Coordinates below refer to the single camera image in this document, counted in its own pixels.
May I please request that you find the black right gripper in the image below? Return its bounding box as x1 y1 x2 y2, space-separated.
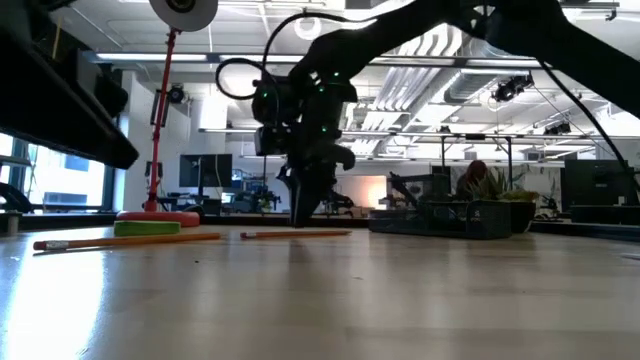
252 74 359 229

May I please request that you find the orange pencil pink eraser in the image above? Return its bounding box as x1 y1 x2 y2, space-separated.
239 228 354 240
32 232 222 252

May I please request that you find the green sticky note pad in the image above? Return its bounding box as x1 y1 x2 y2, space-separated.
113 220 182 238

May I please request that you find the black mesh desk organizer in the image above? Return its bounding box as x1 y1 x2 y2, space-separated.
368 173 514 240

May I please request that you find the black computer monitor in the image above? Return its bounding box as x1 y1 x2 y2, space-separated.
178 153 234 199

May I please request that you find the red desk lamp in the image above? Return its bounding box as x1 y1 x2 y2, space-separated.
115 0 220 229

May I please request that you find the person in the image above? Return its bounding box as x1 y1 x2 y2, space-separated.
453 159 495 202

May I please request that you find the small potted succulent plant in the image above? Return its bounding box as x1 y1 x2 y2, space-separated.
472 169 542 235

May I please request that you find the dark monitor bank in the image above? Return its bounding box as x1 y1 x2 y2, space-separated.
559 158 640 225

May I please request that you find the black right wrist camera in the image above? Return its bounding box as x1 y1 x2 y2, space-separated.
253 124 291 157

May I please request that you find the black aluminium table frame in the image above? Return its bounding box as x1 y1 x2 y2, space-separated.
0 212 640 244

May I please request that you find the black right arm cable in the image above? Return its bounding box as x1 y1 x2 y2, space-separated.
214 10 640 194

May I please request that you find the white ring light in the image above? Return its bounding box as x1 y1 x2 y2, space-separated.
293 14 322 41

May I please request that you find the black ceiling camera cluster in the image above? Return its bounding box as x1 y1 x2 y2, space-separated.
492 74 534 104

